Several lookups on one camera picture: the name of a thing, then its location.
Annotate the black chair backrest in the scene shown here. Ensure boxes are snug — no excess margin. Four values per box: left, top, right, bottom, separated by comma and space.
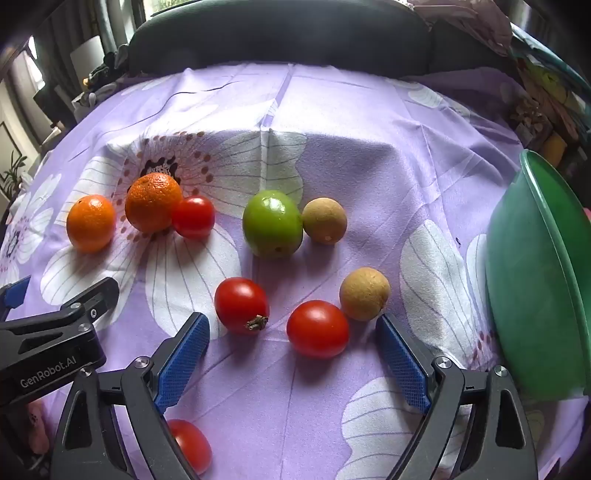
127, 0, 432, 77

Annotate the green oval fruit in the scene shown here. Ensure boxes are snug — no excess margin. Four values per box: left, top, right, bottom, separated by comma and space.
242, 190, 304, 259

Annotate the brown longan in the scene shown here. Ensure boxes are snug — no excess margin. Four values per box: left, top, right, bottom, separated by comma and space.
302, 198, 348, 245
339, 267, 391, 321

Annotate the red tomato with stem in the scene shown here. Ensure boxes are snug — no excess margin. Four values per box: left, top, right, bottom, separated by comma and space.
214, 277, 270, 336

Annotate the green potted plant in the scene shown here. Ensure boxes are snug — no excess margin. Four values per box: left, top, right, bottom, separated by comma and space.
2, 152, 28, 197

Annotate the white lamp shade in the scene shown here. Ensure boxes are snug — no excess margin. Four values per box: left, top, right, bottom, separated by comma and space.
69, 36, 105, 72

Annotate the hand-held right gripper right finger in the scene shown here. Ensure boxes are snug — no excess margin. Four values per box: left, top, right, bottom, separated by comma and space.
375, 314, 540, 480

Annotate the orange mandarin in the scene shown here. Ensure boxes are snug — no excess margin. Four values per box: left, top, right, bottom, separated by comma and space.
124, 173, 184, 234
66, 194, 116, 254

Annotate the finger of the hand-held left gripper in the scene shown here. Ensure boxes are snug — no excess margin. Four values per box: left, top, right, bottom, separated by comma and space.
55, 277, 121, 328
0, 275, 32, 321

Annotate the pink printed cloth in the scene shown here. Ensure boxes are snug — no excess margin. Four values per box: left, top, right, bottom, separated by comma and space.
25, 399, 52, 455

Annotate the purple floral cloth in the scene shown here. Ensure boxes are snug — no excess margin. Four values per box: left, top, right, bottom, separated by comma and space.
0, 62, 583, 480

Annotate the colourful printed bag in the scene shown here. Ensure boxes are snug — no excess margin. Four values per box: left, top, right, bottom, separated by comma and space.
510, 25, 591, 139

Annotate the red cherry tomato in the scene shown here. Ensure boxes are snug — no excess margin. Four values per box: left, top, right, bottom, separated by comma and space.
172, 196, 216, 240
167, 419, 213, 476
286, 300, 350, 360

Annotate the dark clothes pile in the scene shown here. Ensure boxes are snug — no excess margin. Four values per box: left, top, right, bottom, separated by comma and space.
85, 44, 132, 88

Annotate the pink grey cloth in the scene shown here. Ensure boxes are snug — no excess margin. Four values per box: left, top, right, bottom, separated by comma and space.
406, 0, 514, 44

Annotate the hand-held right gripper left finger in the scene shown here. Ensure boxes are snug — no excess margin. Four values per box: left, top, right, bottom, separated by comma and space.
50, 312, 211, 480

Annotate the green plastic bowl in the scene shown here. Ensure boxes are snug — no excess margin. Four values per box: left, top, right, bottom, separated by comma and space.
485, 150, 588, 402

